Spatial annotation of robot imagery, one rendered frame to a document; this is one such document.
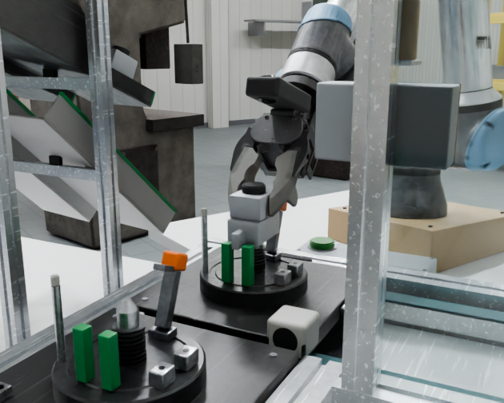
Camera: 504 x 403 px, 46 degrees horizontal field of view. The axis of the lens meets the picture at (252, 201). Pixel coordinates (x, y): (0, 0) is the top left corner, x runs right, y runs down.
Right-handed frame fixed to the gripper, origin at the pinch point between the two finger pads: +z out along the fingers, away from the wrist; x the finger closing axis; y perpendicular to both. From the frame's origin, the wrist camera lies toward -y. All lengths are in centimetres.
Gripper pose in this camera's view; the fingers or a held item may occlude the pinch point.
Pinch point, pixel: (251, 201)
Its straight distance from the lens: 74.7
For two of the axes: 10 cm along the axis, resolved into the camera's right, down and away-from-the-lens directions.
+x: -8.9, -1.1, 4.4
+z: -3.2, 8.3, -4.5
